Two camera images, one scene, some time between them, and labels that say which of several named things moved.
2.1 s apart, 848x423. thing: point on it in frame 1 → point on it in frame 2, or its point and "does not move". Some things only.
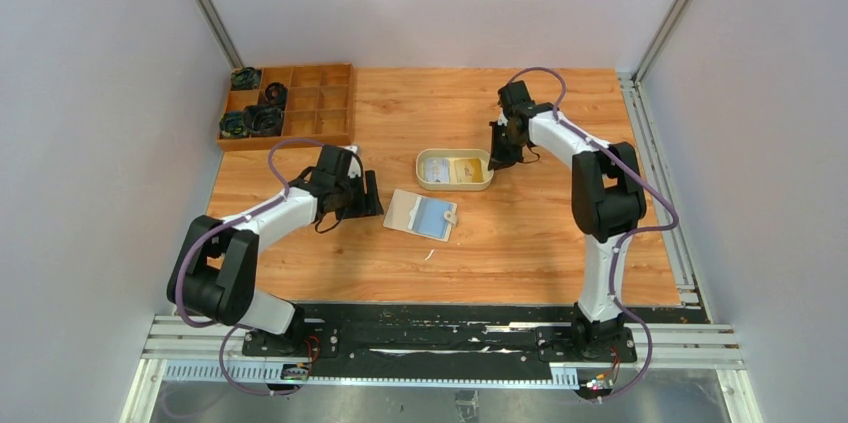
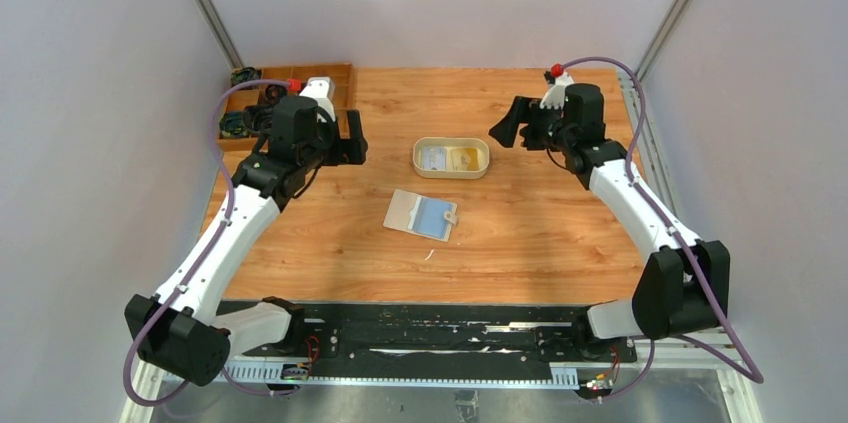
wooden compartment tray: x=319 y=108 does not move
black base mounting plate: x=457 y=337 does not move
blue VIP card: x=428 y=217 does not move
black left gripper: x=372 y=204 → x=346 y=150
